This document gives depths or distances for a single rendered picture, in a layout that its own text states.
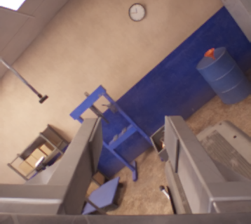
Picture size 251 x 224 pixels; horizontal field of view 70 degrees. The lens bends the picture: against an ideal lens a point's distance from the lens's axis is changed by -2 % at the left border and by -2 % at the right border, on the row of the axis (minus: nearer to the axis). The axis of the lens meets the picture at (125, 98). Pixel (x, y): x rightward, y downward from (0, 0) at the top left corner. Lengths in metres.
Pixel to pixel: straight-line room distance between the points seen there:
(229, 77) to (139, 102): 1.76
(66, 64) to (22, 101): 1.32
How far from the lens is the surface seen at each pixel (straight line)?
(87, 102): 3.48
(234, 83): 3.56
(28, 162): 4.77
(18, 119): 4.80
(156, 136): 3.42
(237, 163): 0.95
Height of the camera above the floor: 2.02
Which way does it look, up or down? 11 degrees down
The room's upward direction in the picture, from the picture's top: 44 degrees counter-clockwise
